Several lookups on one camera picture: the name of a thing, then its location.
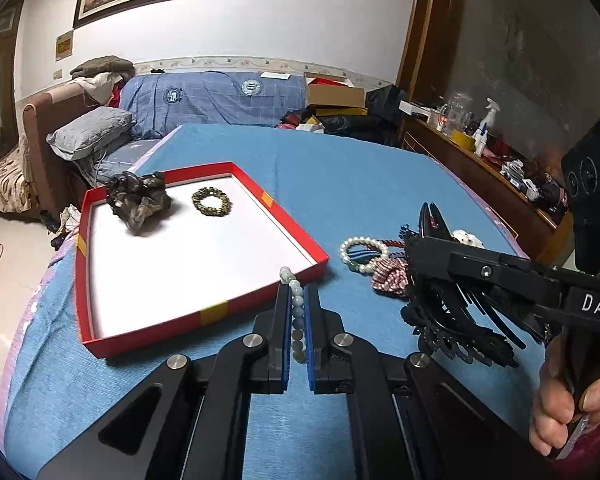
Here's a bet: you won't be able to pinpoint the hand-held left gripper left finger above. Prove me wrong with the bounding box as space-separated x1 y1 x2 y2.
35 284 293 480

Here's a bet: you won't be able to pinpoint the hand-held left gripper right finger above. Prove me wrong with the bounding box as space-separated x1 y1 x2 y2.
304 285 556 480

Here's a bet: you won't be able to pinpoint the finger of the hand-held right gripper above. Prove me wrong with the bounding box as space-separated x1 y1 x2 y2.
405 236 571 312

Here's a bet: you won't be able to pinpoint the pale green bead bracelet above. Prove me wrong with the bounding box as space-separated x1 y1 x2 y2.
279 266 307 365

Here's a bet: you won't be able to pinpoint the dark braided hair tie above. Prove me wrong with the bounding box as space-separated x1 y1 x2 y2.
377 237 408 256

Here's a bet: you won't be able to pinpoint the red plaid scrunchie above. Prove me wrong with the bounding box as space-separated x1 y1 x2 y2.
370 256 411 301

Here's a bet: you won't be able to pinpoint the black hair claw clip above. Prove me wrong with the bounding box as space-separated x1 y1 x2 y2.
401 202 548 368

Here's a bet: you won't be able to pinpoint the blue striped ribbon hair tie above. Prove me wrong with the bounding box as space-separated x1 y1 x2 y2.
347 245 381 264

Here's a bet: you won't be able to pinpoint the white pearl bracelet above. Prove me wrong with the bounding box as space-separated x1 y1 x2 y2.
339 236 391 275

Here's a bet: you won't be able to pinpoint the red shallow cardboard box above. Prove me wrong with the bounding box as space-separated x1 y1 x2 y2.
75 161 330 359

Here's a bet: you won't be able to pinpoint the person's right hand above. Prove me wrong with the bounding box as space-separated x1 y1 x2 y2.
529 332 600 458

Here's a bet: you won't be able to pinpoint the pile of small clutter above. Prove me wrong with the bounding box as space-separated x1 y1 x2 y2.
480 145 571 211

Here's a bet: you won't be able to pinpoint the wooden sideboard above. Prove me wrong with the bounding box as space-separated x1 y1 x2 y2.
402 115 576 261

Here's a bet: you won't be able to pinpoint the yellow tape roll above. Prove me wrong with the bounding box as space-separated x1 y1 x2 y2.
450 131 478 153

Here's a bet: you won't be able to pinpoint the white spray bottle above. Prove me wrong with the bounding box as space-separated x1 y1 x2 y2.
480 97 500 138

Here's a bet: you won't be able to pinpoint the clear glass mug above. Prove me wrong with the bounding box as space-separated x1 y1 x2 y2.
440 92 473 136

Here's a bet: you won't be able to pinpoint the white flat box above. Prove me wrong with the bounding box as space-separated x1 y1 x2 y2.
399 101 433 121

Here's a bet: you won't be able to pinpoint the black plastic bags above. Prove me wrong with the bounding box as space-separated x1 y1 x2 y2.
320 115 401 147

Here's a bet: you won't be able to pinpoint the black and gold flat box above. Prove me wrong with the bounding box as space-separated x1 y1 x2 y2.
310 105 368 118

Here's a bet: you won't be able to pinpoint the dark sheer scrunchie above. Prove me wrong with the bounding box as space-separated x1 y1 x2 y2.
104 171 173 236

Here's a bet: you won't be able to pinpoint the open cardboard box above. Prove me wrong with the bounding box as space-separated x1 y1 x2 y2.
304 72 367 109

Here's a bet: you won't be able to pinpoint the red and white packets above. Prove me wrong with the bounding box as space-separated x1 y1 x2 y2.
275 109 326 133

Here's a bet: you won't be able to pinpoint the person's patterned clothing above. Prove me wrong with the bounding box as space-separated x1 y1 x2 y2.
550 410 600 480

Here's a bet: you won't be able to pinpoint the crumpled cloth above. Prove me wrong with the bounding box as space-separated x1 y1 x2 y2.
60 205 83 233

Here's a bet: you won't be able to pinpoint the blue-grey patterned pillow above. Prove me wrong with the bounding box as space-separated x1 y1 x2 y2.
72 137 156 188

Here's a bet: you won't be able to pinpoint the blue plaid blanket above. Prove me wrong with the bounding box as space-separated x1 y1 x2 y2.
119 69 307 138

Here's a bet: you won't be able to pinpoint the grey quilted pillow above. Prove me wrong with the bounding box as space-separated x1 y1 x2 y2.
46 106 135 162

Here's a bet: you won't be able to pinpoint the white garment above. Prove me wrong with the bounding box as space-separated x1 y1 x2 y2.
82 72 126 107

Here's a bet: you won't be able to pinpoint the leaf print cushion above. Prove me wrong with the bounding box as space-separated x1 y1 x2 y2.
0 147 38 213

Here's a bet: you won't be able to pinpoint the brown sofa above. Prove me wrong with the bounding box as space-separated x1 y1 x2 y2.
22 80 111 221

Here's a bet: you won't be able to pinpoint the olive brown garment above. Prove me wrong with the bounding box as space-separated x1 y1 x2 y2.
70 55 135 81

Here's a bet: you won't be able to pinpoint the olive bead bracelet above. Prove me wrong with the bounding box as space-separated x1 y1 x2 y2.
191 186 232 218

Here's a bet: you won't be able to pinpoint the wooden door frame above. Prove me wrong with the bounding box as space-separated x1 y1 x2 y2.
397 0 468 106

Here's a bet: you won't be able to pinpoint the yellow wall notice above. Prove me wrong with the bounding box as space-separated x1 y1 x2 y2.
55 30 75 62

